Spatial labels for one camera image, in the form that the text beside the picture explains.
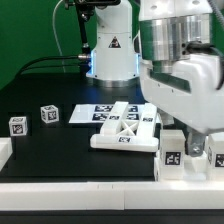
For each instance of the white tag base sheet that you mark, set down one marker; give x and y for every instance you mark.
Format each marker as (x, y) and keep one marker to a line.
(97, 113)

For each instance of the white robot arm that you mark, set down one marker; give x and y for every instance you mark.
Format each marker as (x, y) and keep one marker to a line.
(172, 30)

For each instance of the white left wall block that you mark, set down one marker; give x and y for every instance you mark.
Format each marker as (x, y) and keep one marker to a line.
(5, 151)

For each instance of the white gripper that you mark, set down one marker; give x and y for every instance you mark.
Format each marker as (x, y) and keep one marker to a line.
(202, 108)

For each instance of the white chair back frame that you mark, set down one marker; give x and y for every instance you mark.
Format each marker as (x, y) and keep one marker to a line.
(120, 133)

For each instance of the white chair seat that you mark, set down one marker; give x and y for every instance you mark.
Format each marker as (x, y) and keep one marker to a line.
(195, 168)

